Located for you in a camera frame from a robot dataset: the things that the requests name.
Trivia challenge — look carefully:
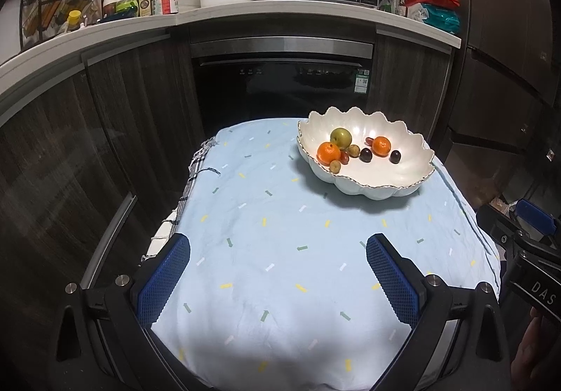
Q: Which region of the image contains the white fringed cloth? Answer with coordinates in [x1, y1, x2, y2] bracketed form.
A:
[140, 137, 220, 265]

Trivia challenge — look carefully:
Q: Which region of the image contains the black wire spice rack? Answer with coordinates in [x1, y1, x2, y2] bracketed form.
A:
[20, 0, 103, 52]

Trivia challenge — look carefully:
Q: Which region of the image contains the white kitchen countertop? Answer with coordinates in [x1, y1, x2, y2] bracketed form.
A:
[0, 1, 462, 100]

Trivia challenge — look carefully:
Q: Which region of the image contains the person's right hand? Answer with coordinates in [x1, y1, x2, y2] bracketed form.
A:
[511, 307, 561, 391]

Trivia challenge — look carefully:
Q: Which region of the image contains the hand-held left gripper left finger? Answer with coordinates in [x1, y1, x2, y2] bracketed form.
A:
[53, 232, 191, 391]

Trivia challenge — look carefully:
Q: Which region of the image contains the dark refrigerator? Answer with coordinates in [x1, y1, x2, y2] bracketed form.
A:
[447, 0, 561, 208]

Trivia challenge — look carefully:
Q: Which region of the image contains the dark wood kitchen cabinet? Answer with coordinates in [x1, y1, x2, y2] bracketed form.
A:
[0, 23, 454, 287]

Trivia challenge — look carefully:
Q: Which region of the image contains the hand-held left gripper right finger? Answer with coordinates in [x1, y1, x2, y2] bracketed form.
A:
[366, 233, 511, 391]

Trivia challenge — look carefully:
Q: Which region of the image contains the green apple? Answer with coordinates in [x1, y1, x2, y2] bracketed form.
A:
[330, 128, 352, 148]

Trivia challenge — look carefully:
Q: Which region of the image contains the teal packet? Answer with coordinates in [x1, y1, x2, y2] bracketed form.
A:
[423, 3, 461, 33]

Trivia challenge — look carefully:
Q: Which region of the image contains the white scalloped bowl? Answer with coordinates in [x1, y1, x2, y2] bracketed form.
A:
[297, 107, 436, 201]

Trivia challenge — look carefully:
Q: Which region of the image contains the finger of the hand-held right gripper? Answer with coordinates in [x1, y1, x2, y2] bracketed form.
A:
[514, 198, 561, 238]
[476, 203, 531, 252]

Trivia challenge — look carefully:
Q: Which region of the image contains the light blue patterned tablecloth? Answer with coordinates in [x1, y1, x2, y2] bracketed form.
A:
[151, 117, 500, 391]

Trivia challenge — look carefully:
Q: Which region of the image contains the green container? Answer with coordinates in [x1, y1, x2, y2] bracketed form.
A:
[115, 0, 139, 19]

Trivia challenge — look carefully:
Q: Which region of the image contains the black built-in dishwasher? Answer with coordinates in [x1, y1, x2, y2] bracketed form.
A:
[189, 37, 374, 140]

